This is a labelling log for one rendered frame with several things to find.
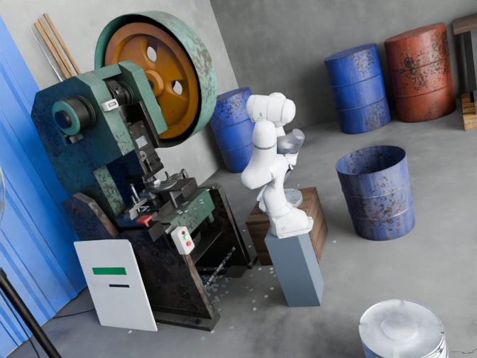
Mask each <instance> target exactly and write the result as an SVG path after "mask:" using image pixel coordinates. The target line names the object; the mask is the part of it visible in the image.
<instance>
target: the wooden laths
mask: <svg viewBox="0 0 477 358"><path fill-rule="evenodd" d="M43 16H44V17H45V20H46V21H47V22H48V25H49V27H50V28H51V30H52V31H53V33H54V35H55V37H56V38H57V40H58V42H59V44H60V45H61V47H62V49H63V50H64V52H65V54H66V56H67V57H68V59H69V61H70V62H71V64H72V66H73V68H74V69H75V72H76V73H77V74H78V75H79V74H82V73H81V72H80V69H79V68H78V66H77V64H76V62H75V61H74V59H73V57H72V56H71V54H70V52H69V50H68V49H67V47H66V45H65V44H64V42H63V40H62V38H61V37H60V34H59V33H58V31H57V29H56V28H55V26H54V24H53V22H52V21H51V19H50V17H49V15H48V14H47V13H44V14H43ZM38 22H39V23H38ZM38 22H37V23H34V25H35V27H36V29H37V30H38V32H39V34H40V36H41V37H42V39H43V41H44V42H45V44H46V45H47V47H48V49H49V51H50V52H51V54H52V56H53V57H54V59H55V61H56V63H57V64H58V66H59V68H60V69H61V71H62V73H63V75H64V76H65V78H66V79H68V78H70V77H73V76H75V74H74V73H73V71H72V69H71V68H70V66H69V64H68V63H67V61H66V59H65V57H64V55H63V54H62V52H61V51H60V49H59V47H58V46H57V43H56V42H55V40H54V38H53V37H52V35H51V33H50V31H49V30H48V28H47V26H46V25H45V23H44V21H43V19H41V18H39V19H38ZM40 26H41V27H42V28H43V29H42V28H41V27H40ZM43 31H44V32H45V33H44V32H43ZM30 32H31V33H32V35H33V37H34V38H35V40H36V42H37V44H38V45H39V47H40V49H41V50H42V52H43V54H44V56H45V57H46V59H47V60H48V62H49V63H50V66H51V67H52V69H53V70H54V72H55V74H56V75H57V78H58V79H59V81H60V82H62V79H61V77H60V76H59V74H58V72H57V70H56V69H55V67H54V65H53V64H52V62H51V61H50V58H49V57H48V55H47V53H46V52H45V50H44V49H43V47H42V45H41V44H40V42H39V40H38V38H37V37H36V35H35V33H34V32H33V30H32V29H30ZM45 34H46V35H45ZM46 36H47V37H48V38H47V37H46ZM48 39H49V40H48ZM50 43H51V44H52V45H53V46H51V44H50ZM53 48H54V49H55V50H54V49H53ZM55 51H56V52H55ZM57 55H58V56H59V57H60V58H59V57H58V56H57ZM60 60H61V61H62V62H61V61H60ZM62 63H63V64H62ZM63 65H64V66H65V67H64V66H63ZM65 68H66V69H65ZM67 72H68V73H69V74H70V75H68V73H67Z"/></svg>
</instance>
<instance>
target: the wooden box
mask: <svg viewBox="0 0 477 358"><path fill-rule="evenodd" d="M297 190H299V191H300V192H301V193H302V198H303V199H302V202H301V204H300V205H299V206H298V207H296V208H297V209H299V210H302V211H304V212H305V213H306V215H307V217H311V218H312V220H313V225H312V229H311V230H310V231H309V232H308V233H309V237H310V240H311V243H312V247H313V249H314V253H315V256H316V259H317V263H319V262H320V259H321V256H322V251H323V248H324V243H325V240H326V237H327V232H328V228H327V224H326V221H325V218H324V213H323V211H322V206H321V203H320V201H319V196H318V194H317V190H316V187H311V188H302V189H297ZM259 203H260V201H258V202H257V204H256V206H255V207H254V208H253V210H252V212H251V213H250V215H249V216H248V219H247V220H246V221H245V223H246V226H247V228H248V231H249V234H250V236H251V238H252V242H253V245H254V247H255V249H256V252H257V255H258V258H259V260H260V263H261V266H272V265H273V262H272V260H271V257H270V254H269V252H268V249H267V246H266V244H265V241H264V240H265V237H266V235H267V233H268V230H269V228H270V220H269V218H268V216H267V215H265V214H263V213H262V212H261V211H260V209H259Z"/></svg>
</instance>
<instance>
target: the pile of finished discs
mask: <svg viewBox="0 0 477 358"><path fill-rule="evenodd" d="M284 193H285V198H286V201H287V202H289V203H290V204H291V205H292V207H294V208H296V207H298V206H299V205H300V204H301V202H302V199H303V198H302V193H301V192H300V191H299V190H297V189H296V190H294V189H284ZM259 209H260V211H261V212H262V213H263V214H265V215H267V212H266V210H265V205H264V201H263V200H261V201H260V203H259Z"/></svg>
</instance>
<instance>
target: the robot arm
mask: <svg viewBox="0 0 477 358"><path fill-rule="evenodd" d="M246 113H247V115H248V117H249V118H250V119H251V122H255V123H256V124H255V126H254V130H253V141H252V143H253V154H252V156H251V159H250V161H249V164H248V165H247V167H246V168H245V170H244V171H243V172H242V174H241V182H242V184H243V185H244V186H245V187H246V188H248V189H249V190H252V189H255V188H259V187H260V186H262V185H265V184H266V183H267V184H266V187H265V189H264V190H263V193H262V198H263V201H264V205H265V210H266V212H267V215H268V218H269V220H270V230H271V233H272V234H273V235H274V236H276V237H278V238H279V239H282V238H285V237H291V236H295V235H298V234H305V233H308V232H309V231H310V230H311V229H312V225H313V220H312V218H311V217H307V215H306V213H305V212H304V211H302V210H299V209H297V208H294V207H292V205H291V204H290V203H289V202H287V201H286V198H285V193H284V190H283V181H284V177H285V175H286V174H287V173H288V172H290V171H291V170H292V169H294V168H293V167H292V166H294V165H295V164H296V159H297V154H298V152H299V149H300V147H301V145H302V143H303V141H304V138H305V135H304V134H303V133H302V131H300V130H299V129H293V130H292V131H291V132H290V133H289V134H287V135H285V132H284V130H283V126H284V125H286V123H289V122H291V121H292V119H293V118H294V116H295V105H294V103H293V101H291V100H288V99H286V98H285V96H284V95H283V94H281V93H277V92H275V93H272V94H270V95H269V96H263V95H251V96H250V97H249V98H248V101H247V103H246ZM291 165H292V166H291ZM288 166H289V168H288Z"/></svg>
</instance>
